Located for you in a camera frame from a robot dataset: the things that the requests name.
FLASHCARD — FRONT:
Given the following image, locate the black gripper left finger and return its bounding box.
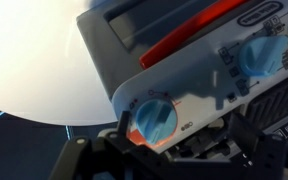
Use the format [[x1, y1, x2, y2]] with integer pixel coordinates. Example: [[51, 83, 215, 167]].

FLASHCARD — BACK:
[[49, 110, 172, 180]]

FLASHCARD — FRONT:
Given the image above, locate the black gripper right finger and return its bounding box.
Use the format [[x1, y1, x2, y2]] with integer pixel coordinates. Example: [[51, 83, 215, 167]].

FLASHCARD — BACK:
[[228, 112, 288, 180]]

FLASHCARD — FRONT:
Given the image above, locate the blue knob with red marker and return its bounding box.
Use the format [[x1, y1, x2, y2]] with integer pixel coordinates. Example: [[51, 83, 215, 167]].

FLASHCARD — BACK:
[[134, 99, 179, 146]]

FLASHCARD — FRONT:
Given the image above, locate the large blue oven knob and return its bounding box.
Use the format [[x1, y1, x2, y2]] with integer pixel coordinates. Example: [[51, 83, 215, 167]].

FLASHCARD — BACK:
[[238, 34, 288, 78]]

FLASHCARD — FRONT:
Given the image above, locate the grey toy oven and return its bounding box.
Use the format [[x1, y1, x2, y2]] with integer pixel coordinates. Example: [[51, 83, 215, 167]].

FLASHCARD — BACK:
[[76, 0, 288, 158]]

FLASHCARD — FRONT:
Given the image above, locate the red oven door handle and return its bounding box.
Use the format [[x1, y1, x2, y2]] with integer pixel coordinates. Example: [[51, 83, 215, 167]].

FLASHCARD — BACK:
[[138, 0, 252, 70]]

